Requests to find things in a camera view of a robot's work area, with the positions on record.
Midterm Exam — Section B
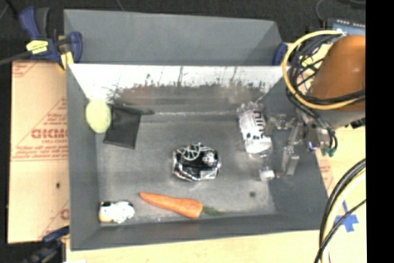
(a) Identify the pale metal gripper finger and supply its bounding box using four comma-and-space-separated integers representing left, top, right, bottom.
265, 115, 293, 137
281, 145, 301, 177

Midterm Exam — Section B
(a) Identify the black and white crumpled packet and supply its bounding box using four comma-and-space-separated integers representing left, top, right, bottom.
171, 142, 223, 182

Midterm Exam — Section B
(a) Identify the grey metal bin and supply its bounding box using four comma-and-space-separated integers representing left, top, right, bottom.
63, 8, 330, 251

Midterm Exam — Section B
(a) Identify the orange toy carrot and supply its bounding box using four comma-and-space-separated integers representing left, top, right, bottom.
139, 192, 229, 220

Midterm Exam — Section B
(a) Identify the dark grey cloth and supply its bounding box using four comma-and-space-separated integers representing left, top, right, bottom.
102, 103, 155, 150

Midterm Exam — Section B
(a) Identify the white and black toy animal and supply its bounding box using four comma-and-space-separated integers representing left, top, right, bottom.
97, 200, 137, 224

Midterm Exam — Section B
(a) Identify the brown cardboard board, red print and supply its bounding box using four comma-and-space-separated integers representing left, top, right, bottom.
6, 59, 71, 245

